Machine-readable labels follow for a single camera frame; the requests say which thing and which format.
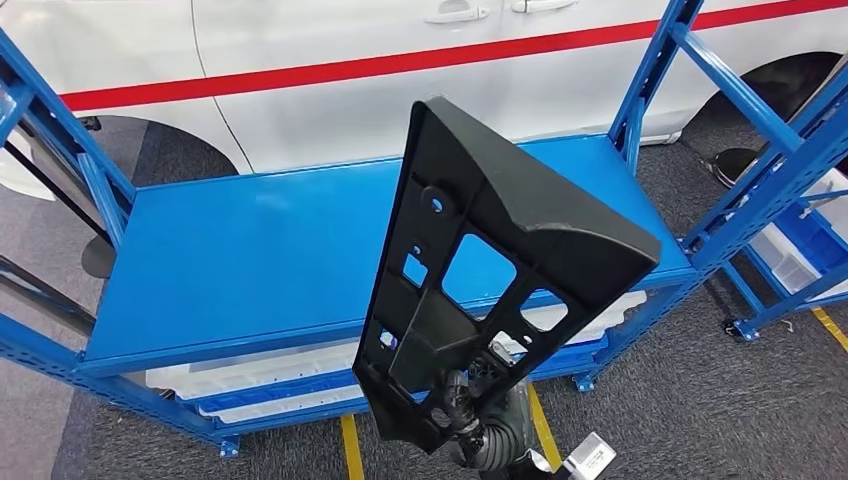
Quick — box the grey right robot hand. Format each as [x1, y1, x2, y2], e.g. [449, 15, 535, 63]
[442, 360, 539, 474]

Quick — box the black plastic plate bracket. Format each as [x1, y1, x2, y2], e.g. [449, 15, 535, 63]
[352, 97, 662, 455]

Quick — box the blue wheeled shelf rack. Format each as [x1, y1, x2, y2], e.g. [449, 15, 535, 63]
[718, 168, 848, 344]

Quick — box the blue metal shelf rack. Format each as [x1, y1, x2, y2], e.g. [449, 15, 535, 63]
[0, 0, 848, 460]

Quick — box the yellow floor tape square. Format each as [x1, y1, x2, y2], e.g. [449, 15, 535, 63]
[339, 382, 564, 480]
[811, 306, 848, 354]

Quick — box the black round stand base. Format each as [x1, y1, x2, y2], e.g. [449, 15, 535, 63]
[710, 146, 761, 189]

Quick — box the white car red stripe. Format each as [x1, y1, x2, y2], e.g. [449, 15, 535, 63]
[0, 0, 848, 203]

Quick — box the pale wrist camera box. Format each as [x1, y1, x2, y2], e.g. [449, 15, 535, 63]
[563, 431, 617, 480]

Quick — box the black stanchion post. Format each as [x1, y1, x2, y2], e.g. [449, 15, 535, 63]
[3, 140, 119, 280]

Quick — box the dark metal rail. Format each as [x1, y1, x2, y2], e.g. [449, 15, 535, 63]
[0, 254, 97, 338]

